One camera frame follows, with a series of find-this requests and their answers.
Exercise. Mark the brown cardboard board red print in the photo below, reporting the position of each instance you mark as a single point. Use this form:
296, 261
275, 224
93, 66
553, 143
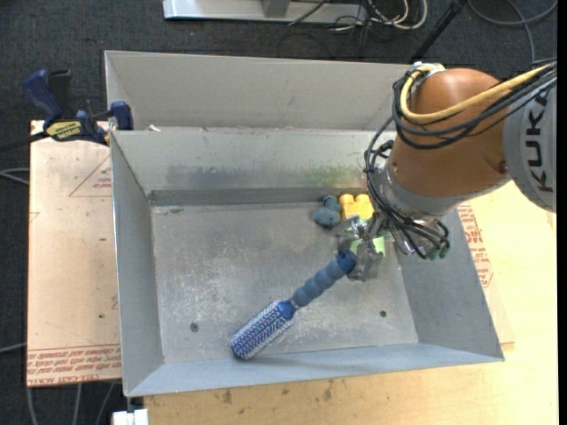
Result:
71, 259

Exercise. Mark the yellow toy block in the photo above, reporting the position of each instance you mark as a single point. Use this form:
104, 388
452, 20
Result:
354, 206

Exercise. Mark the blue round hairbrush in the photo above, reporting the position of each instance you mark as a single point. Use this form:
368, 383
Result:
310, 287

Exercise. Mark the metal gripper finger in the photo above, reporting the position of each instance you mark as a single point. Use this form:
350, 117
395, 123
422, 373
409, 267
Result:
366, 269
346, 229

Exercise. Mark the grey metal bin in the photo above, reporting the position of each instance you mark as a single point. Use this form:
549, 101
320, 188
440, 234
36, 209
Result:
248, 259

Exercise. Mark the blue-grey lumpy toy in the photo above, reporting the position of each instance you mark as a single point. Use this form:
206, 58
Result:
327, 214

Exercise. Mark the light green flat piece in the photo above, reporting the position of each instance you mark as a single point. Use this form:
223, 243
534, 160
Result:
379, 242

